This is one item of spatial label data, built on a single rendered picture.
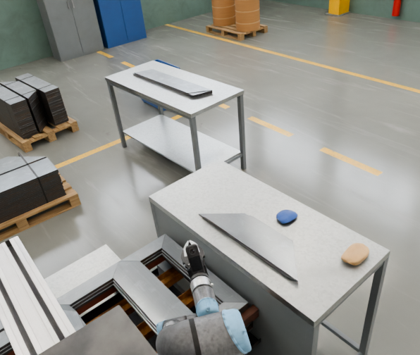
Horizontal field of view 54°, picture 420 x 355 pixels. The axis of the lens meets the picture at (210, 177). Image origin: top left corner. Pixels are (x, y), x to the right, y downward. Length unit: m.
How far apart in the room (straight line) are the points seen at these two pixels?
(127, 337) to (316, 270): 1.51
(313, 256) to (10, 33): 8.50
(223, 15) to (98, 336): 9.40
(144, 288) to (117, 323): 1.62
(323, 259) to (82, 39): 8.14
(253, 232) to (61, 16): 7.72
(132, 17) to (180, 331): 9.23
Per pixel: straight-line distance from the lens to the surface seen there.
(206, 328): 1.11
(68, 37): 9.46
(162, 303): 2.25
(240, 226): 2.29
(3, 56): 9.81
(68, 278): 2.71
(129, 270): 2.46
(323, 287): 2.04
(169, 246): 2.53
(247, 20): 9.30
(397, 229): 4.04
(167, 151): 4.74
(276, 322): 2.17
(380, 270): 2.33
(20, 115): 5.93
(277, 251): 2.14
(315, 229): 2.31
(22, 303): 0.82
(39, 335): 0.76
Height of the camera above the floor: 2.58
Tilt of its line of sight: 34 degrees down
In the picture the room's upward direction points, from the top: 6 degrees counter-clockwise
